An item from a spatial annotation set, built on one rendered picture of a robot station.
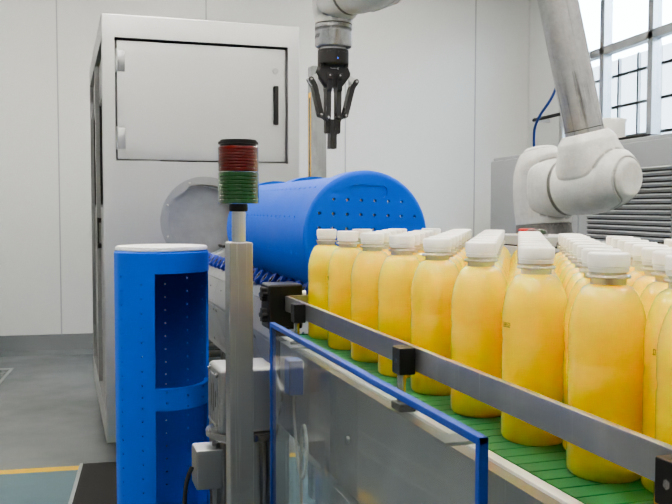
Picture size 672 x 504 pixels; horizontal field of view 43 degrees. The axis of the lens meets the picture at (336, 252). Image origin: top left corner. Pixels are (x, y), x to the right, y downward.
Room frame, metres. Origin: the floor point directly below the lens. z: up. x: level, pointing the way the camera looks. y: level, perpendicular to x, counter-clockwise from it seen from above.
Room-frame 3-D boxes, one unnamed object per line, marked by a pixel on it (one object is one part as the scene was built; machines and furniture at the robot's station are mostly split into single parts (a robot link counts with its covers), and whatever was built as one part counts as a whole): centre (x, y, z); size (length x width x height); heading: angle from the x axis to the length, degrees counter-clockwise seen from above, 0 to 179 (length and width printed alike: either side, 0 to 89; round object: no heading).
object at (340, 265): (1.53, -0.02, 1.00); 0.07 x 0.07 x 0.20
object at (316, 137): (3.33, 0.07, 0.85); 0.06 x 0.06 x 1.70; 18
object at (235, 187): (1.34, 0.15, 1.18); 0.06 x 0.06 x 0.05
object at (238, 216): (1.34, 0.15, 1.18); 0.06 x 0.06 x 0.16
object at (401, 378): (1.06, -0.09, 0.94); 0.03 x 0.02 x 0.08; 18
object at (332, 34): (2.07, 0.01, 1.56); 0.09 x 0.09 x 0.06
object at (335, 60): (2.07, 0.01, 1.49); 0.08 x 0.07 x 0.09; 108
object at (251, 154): (1.34, 0.15, 1.23); 0.06 x 0.06 x 0.04
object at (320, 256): (1.66, 0.02, 1.00); 0.07 x 0.07 x 0.20
